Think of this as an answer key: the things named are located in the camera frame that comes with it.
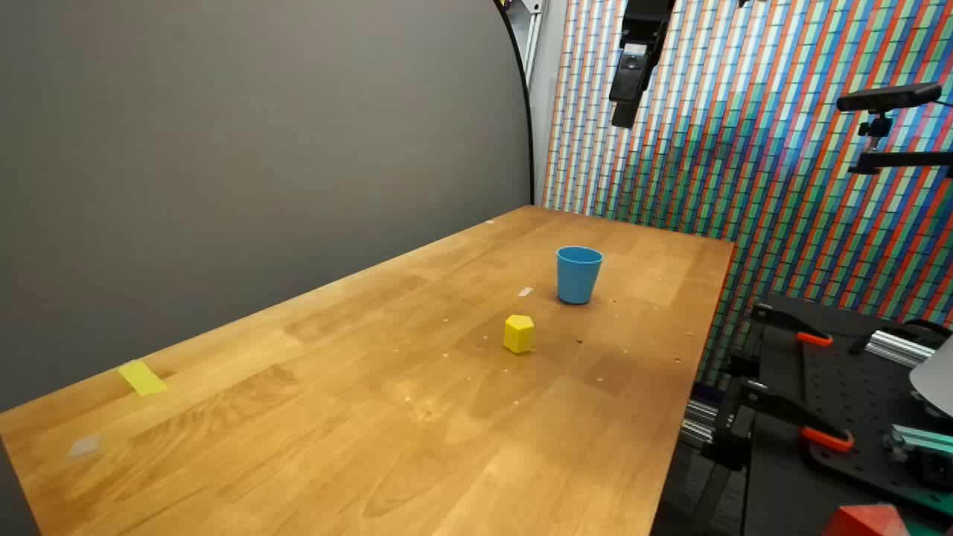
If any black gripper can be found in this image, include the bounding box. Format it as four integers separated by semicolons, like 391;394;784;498
608;0;678;131

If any yellow block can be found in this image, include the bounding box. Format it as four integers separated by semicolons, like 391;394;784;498
501;312;538;358

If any blue plastic cup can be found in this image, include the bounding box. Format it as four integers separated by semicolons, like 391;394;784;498
553;244;608;311

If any red block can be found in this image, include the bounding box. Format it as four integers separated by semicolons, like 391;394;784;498
820;501;912;536

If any multicolour patterned backdrop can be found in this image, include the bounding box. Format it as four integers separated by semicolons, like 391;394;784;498
541;0;953;351

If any silver aluminium extrusion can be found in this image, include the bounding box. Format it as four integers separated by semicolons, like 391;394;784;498
860;326;943;372

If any black perforated breadboard table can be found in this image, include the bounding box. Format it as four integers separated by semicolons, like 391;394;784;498
658;291;953;536

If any grey flat plate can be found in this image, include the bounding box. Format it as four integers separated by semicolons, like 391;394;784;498
906;335;953;424

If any teal metal bar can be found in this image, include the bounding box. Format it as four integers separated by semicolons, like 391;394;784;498
888;419;953;472

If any yellow tape strip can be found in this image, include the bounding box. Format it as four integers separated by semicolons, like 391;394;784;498
117;358;171;399

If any white vertical post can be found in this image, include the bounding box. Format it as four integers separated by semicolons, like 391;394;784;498
528;0;573;211

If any black wall cable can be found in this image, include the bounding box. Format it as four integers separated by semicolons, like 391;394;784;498
492;0;538;208

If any black camera on stand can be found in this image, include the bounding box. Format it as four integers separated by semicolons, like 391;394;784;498
833;81;946;114

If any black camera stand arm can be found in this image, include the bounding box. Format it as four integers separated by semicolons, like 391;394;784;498
847;110;953;183

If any black clamp with orange handle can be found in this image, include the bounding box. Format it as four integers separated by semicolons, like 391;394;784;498
747;300;839;355
737;378;857;460

